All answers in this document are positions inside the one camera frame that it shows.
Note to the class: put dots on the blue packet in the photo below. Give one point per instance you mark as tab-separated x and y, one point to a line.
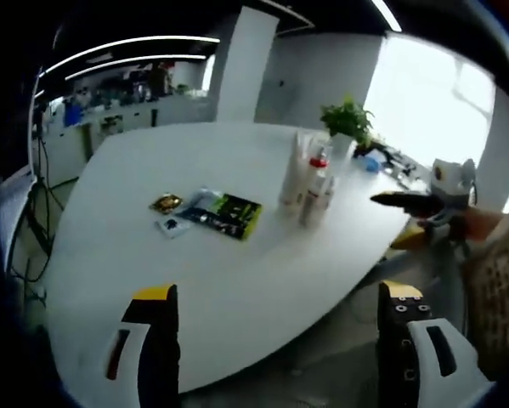
373	162

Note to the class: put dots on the black laptop stand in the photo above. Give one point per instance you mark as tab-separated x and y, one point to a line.
46	183

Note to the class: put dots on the white skincare tube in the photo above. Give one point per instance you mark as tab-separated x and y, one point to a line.
292	174

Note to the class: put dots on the gold skincare sachet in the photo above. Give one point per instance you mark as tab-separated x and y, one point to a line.
165	202

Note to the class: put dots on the person's patterned top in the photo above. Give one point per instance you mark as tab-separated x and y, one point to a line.
500	297

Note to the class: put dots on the white counter cabinets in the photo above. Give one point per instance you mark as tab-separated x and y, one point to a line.
131	123

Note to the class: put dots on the potted green plant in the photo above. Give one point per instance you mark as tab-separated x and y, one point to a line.
347	123

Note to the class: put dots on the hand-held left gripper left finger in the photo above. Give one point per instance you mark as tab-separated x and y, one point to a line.
160	353

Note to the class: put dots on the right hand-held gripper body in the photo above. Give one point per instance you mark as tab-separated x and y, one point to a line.
454	178

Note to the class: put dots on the blue storage bin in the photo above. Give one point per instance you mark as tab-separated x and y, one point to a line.
73	115

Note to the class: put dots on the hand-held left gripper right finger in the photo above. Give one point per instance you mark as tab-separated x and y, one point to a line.
392	353

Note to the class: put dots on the black tools pile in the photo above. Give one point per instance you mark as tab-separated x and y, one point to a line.
400	163

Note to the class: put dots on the green black skincare sachet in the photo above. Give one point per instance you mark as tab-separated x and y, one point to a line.
237	217

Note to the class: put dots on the person's right hand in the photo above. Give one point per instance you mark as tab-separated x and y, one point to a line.
477	225

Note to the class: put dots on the white skincare bottle red collar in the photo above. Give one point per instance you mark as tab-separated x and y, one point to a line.
319	170

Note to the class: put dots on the small white skincare sachet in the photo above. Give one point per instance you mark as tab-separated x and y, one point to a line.
172	227

